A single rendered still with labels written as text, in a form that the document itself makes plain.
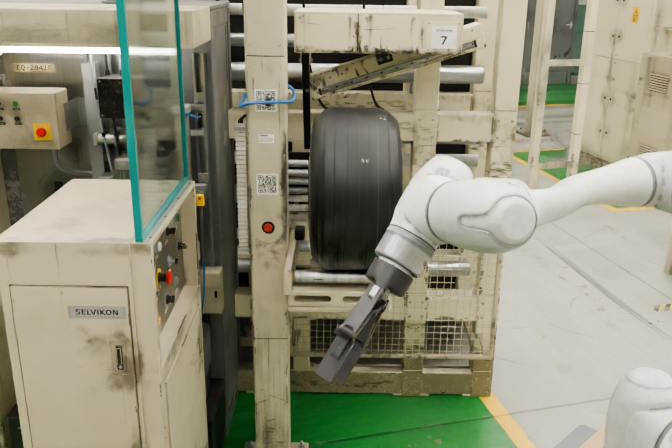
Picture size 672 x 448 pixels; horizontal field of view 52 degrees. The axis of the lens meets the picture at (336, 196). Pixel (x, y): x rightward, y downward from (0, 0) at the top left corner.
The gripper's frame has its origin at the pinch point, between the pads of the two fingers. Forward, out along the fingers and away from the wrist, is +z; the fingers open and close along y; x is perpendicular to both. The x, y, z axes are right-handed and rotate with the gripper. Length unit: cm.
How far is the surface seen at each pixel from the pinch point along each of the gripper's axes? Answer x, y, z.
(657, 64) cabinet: -39, 471, -351
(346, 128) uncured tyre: 51, 93, -64
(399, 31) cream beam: 57, 106, -108
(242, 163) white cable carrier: 78, 101, -38
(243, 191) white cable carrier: 75, 107, -31
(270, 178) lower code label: 68, 104, -39
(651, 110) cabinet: -54, 492, -320
